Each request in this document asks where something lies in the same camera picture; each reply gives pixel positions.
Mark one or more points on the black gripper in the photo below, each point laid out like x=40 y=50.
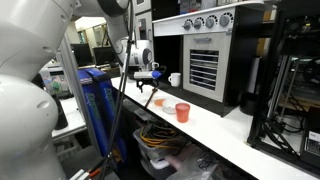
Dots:
x=146 y=82

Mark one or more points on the wooden spoon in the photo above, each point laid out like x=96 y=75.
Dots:
x=150 y=99

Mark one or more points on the white bowl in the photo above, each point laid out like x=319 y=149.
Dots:
x=170 y=106

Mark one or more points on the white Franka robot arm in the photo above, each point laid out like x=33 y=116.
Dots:
x=26 y=126

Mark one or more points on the orange plastic plate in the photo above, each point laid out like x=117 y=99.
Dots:
x=159 y=102

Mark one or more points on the white mug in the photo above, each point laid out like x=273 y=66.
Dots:
x=175 y=80

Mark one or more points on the translucent orange plastic cup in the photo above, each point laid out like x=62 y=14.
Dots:
x=182 y=113

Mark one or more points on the black computer monitor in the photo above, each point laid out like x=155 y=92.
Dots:
x=81 y=55
x=101 y=56

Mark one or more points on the clear plastic storage bin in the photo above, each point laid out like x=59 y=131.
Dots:
x=156 y=153

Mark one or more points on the grey stove knob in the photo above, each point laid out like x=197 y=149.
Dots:
x=210 y=22
x=187 y=24
x=225 y=20
x=198 y=23

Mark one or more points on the white side table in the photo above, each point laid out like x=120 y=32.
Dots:
x=73 y=116

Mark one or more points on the white lidded storage bin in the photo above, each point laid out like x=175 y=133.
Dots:
x=160 y=166

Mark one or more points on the white toy kitchen stove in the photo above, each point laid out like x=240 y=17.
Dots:
x=223 y=66

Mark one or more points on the black water bottle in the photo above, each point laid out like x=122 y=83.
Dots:
x=62 y=116

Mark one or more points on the clear container with green item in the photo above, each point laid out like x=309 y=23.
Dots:
x=55 y=83

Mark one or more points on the clear plastic bag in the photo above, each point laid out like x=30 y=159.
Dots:
x=196 y=166

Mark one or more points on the black round bin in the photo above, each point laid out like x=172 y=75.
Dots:
x=247 y=103

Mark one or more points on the black box white label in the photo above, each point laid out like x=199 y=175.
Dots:
x=311 y=120

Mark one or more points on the aluminium extrusion frame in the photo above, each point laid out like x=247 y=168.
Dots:
x=78 y=96

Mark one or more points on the black metal rack frame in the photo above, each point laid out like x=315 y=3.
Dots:
x=268 y=83

